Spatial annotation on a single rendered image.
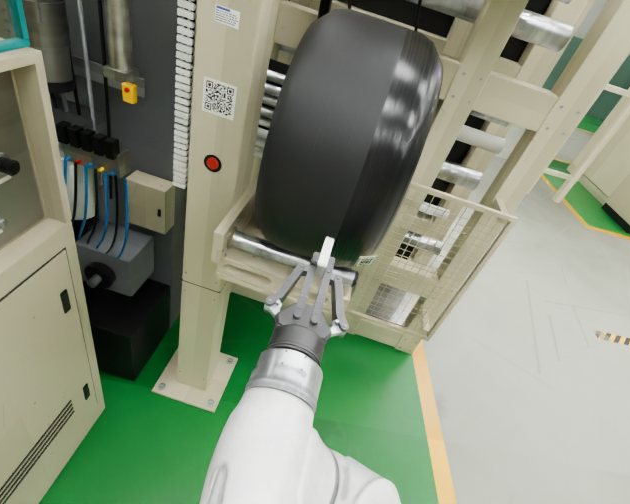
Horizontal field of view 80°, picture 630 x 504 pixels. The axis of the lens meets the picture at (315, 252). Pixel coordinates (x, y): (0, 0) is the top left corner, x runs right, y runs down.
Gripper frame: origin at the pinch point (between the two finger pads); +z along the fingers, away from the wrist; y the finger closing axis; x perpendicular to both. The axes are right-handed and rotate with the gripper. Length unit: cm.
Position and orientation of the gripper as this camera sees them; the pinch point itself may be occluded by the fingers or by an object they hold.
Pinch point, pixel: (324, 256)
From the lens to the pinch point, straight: 64.0
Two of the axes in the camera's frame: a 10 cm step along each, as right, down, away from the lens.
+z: 2.3, -6.8, 6.9
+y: -9.5, -3.2, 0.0
